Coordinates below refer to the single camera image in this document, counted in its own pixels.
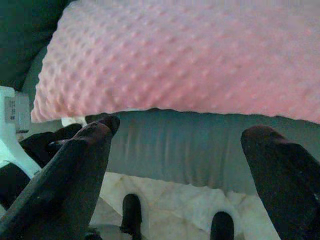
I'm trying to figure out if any black robot foot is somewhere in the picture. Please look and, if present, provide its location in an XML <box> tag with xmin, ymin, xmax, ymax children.
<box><xmin>121</xmin><ymin>193</ymin><xmax>143</xmax><ymax>240</ymax></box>
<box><xmin>210</xmin><ymin>211</ymin><xmax>235</xmax><ymax>240</ymax></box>

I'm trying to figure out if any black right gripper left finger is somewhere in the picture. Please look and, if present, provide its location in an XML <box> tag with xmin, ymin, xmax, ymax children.
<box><xmin>0</xmin><ymin>121</ymin><xmax>113</xmax><ymax>240</ymax></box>

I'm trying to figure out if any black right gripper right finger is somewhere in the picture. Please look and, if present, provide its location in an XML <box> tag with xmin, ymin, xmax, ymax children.
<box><xmin>240</xmin><ymin>125</ymin><xmax>320</xmax><ymax>240</ymax></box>

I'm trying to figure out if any black robot left foot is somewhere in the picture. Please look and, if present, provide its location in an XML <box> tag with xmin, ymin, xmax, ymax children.
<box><xmin>121</xmin><ymin>193</ymin><xmax>143</xmax><ymax>240</ymax></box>

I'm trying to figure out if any grey-green sofa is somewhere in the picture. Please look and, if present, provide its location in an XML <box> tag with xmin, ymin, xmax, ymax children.
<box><xmin>0</xmin><ymin>0</ymin><xmax>320</xmax><ymax>195</ymax></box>

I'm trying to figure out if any black robot right foot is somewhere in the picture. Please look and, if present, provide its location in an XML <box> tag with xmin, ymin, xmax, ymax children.
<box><xmin>210</xmin><ymin>211</ymin><xmax>235</xmax><ymax>240</ymax></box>

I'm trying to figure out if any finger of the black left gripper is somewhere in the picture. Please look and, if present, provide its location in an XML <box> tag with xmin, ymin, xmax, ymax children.
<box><xmin>84</xmin><ymin>113</ymin><xmax>121</xmax><ymax>137</ymax></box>
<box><xmin>19</xmin><ymin>123</ymin><xmax>84</xmax><ymax>168</ymax></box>

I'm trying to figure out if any pink dotted pillow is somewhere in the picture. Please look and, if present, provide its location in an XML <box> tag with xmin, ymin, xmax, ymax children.
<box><xmin>30</xmin><ymin>0</ymin><xmax>320</xmax><ymax>124</ymax></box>

